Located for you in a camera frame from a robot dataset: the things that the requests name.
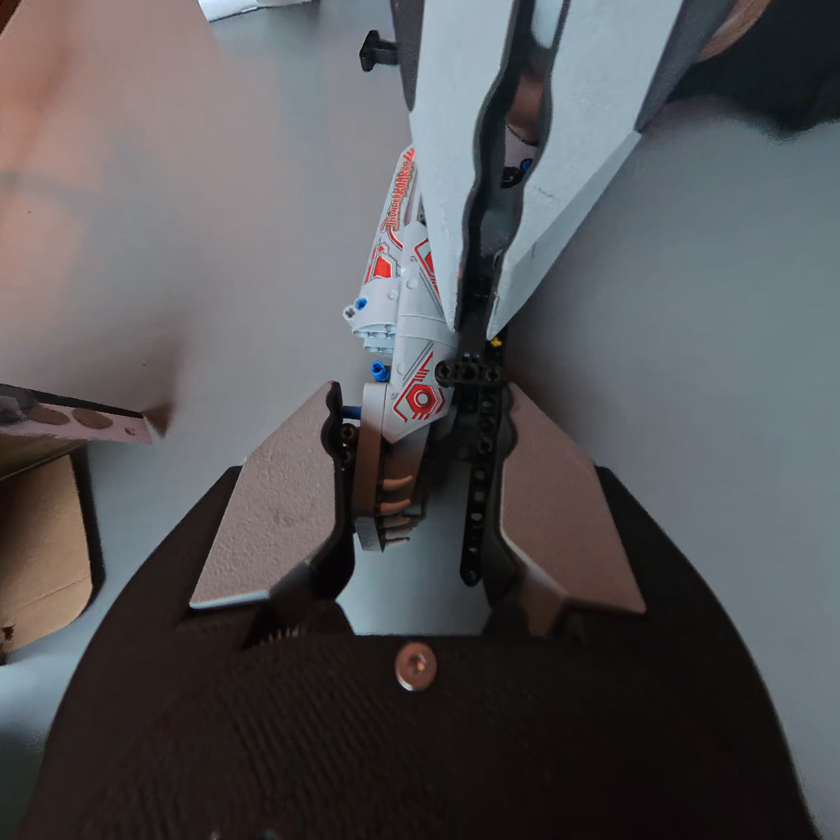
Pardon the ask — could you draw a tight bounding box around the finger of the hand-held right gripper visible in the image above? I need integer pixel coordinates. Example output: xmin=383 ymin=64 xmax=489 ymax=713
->
xmin=409 ymin=0 xmax=514 ymax=330
xmin=487 ymin=0 xmax=685 ymax=337

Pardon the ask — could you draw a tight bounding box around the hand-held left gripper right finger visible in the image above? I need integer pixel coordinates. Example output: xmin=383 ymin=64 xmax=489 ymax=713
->
xmin=487 ymin=383 xmax=648 ymax=635

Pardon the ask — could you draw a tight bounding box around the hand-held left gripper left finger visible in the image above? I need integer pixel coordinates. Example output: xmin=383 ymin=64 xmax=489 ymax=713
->
xmin=188 ymin=382 xmax=357 ymax=627

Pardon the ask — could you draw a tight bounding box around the person's right forearm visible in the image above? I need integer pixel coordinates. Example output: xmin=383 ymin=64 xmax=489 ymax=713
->
xmin=666 ymin=0 xmax=840 ymax=135

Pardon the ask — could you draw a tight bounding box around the black lego angle connector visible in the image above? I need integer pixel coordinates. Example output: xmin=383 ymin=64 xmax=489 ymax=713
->
xmin=360 ymin=29 xmax=400 ymax=72

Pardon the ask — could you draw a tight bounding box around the person's right hand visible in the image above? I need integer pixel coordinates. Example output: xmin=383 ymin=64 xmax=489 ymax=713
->
xmin=697 ymin=0 xmax=765 ymax=64

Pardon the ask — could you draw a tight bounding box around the stack of white booklets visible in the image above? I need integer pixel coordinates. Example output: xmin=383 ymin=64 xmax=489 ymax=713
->
xmin=200 ymin=0 xmax=393 ymax=21

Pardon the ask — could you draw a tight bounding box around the open cardboard box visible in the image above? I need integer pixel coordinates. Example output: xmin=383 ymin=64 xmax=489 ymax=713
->
xmin=0 ymin=384 xmax=172 ymax=667

